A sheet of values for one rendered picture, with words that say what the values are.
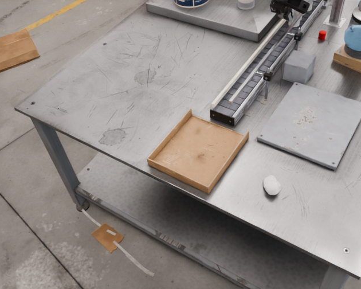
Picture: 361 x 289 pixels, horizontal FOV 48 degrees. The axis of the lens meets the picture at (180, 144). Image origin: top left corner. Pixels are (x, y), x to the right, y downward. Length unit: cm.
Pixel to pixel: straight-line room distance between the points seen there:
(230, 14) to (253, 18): 12
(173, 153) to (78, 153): 134
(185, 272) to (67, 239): 69
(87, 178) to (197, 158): 98
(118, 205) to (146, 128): 66
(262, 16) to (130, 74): 72
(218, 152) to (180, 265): 86
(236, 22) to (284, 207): 104
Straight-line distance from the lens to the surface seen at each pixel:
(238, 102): 163
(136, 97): 177
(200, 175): 144
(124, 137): 162
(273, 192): 138
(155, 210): 211
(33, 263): 241
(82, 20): 409
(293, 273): 195
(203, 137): 156
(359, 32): 170
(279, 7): 189
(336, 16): 218
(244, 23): 208
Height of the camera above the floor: 198
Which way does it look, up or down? 48 degrees down
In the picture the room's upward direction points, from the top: 8 degrees counter-clockwise
